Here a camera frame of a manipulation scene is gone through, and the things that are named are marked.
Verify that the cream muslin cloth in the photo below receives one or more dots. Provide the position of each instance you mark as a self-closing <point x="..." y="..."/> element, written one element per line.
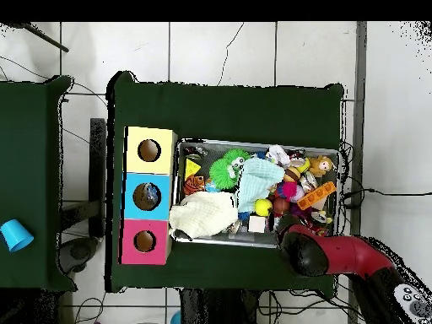
<point x="202" y="214"/>

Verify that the mint green muslin cloth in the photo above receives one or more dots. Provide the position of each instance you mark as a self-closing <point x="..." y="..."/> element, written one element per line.
<point x="260" y="177"/>

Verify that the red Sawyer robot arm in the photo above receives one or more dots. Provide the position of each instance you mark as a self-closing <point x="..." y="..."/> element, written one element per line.
<point x="344" y="256"/>

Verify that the shallow clear mesh bin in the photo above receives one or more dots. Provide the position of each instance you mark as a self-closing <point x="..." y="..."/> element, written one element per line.
<point x="177" y="196"/>

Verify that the wooden box with three holes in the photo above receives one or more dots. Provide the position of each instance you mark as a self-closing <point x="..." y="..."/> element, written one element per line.
<point x="162" y="196"/>

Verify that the large green spiky ball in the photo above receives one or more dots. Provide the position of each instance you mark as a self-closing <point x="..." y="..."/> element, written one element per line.
<point x="224" y="174"/>

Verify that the orange tiger plush toy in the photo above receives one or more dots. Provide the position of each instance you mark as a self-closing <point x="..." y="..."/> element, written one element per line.
<point x="194" y="184"/>

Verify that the yellow cheese wedge toy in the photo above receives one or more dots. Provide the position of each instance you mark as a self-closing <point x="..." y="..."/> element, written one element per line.
<point x="192" y="167"/>

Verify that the small green spiky ball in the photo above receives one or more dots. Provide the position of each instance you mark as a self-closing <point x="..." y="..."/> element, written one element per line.
<point x="237" y="155"/>

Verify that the yellow green rubber ball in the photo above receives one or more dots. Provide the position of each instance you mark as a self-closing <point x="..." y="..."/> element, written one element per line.
<point x="263" y="207"/>

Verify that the small wooden cube block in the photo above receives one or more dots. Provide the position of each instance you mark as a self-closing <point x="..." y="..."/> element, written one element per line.
<point x="256" y="224"/>

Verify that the pink spiky ball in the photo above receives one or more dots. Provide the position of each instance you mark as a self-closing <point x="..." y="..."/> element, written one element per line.
<point x="290" y="191"/>

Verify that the orange plastic toy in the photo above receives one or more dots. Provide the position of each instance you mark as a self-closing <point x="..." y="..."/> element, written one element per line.
<point x="317" y="196"/>

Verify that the small brown plush doll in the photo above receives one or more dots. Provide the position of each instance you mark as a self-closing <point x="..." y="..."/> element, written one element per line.
<point x="324" y="164"/>

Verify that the green cloth side table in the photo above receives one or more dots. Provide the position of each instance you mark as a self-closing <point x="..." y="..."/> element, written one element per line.
<point x="34" y="169"/>

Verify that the blue plastic cup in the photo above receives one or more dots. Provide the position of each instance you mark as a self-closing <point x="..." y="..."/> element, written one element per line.
<point x="15" y="235"/>

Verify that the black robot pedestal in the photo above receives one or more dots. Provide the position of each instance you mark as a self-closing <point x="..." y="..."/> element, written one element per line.
<point x="216" y="310"/>

